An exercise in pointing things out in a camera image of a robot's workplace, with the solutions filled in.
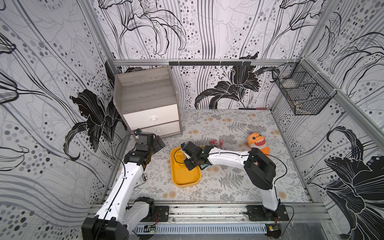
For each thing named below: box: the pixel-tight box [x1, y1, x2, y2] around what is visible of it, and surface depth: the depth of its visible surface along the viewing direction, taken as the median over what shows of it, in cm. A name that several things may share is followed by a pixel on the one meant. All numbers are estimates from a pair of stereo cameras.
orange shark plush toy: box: [247, 132, 271, 158], surface depth 93 cm
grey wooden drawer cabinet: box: [113, 66, 183, 139], surface depth 86 cm
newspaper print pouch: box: [138, 173, 148, 183], surface depth 84 cm
